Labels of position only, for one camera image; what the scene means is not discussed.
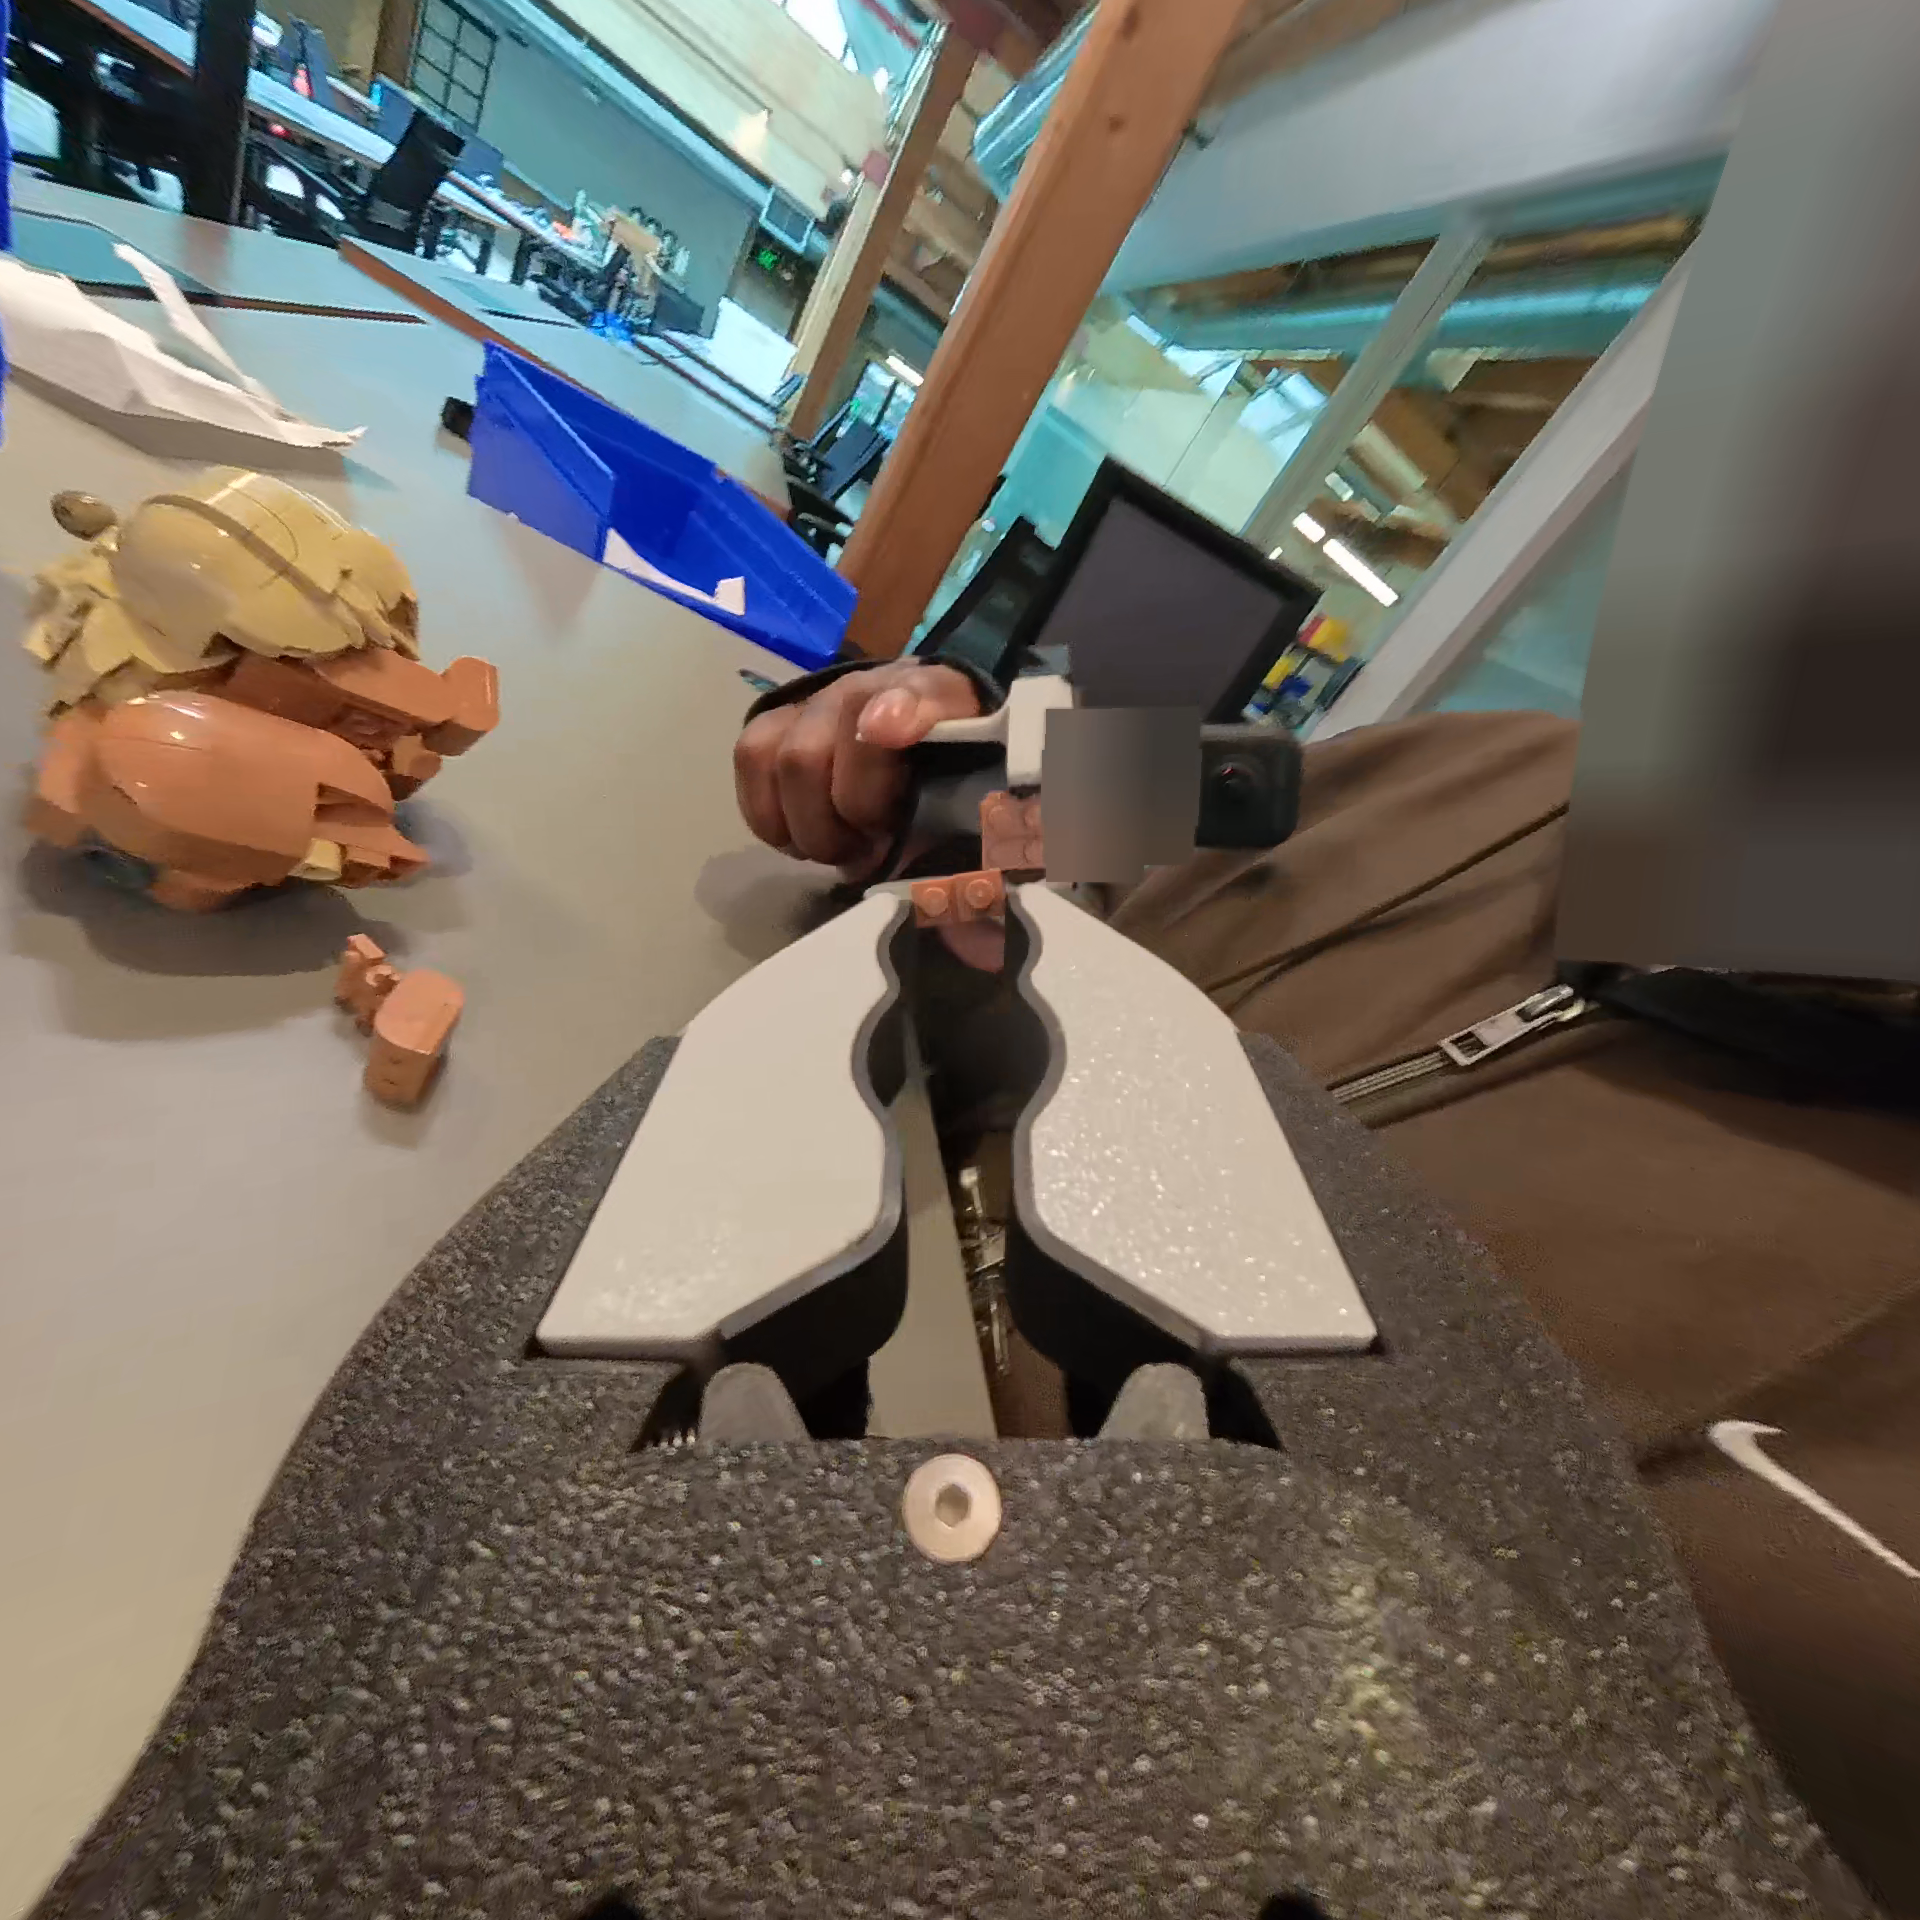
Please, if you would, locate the large black screen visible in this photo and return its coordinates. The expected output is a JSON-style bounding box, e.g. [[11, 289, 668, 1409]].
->
[[1030, 457, 1327, 730]]

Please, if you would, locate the tan brown brick toy figure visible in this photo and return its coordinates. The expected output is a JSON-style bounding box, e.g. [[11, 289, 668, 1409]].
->
[[25, 471, 505, 914]]

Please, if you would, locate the white paper sheet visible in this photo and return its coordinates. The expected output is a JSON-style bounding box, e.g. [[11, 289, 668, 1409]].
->
[[602, 534, 753, 624]]

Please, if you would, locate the small orange brick assembly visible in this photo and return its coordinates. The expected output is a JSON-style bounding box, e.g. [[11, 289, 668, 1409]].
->
[[907, 868, 1042, 934]]

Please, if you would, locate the long wooden table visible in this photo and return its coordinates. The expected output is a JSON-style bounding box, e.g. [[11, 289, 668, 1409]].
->
[[315, 226, 812, 497]]

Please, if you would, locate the brown rounded brick piece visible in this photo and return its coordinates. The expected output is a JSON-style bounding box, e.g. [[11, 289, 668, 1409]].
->
[[363, 968, 471, 1115]]

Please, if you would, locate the torn white paper bag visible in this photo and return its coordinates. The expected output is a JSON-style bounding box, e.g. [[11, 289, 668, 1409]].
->
[[0, 247, 367, 457]]

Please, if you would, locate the small blue storage bin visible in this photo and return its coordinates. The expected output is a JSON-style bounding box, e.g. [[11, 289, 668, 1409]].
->
[[466, 343, 863, 673]]

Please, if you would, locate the person's brown jacket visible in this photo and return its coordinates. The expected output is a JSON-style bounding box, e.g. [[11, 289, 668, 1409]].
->
[[1095, 706, 1920, 1920]]

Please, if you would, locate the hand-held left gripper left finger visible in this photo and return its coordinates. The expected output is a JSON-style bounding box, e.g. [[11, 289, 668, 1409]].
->
[[532, 892, 911, 1370]]

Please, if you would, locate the black office chair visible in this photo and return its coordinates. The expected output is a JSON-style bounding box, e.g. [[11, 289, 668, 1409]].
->
[[345, 114, 475, 257], [907, 515, 1058, 681]]

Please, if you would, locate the person's right hand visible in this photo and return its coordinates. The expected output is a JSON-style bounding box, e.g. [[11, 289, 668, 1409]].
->
[[737, 667, 1009, 880]]

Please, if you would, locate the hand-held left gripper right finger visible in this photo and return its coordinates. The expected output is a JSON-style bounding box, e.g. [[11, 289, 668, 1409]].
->
[[1004, 882, 1386, 1360]]

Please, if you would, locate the wooden pillar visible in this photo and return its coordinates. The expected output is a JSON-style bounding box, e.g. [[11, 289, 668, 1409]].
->
[[785, 25, 985, 452], [831, 0, 1253, 667]]

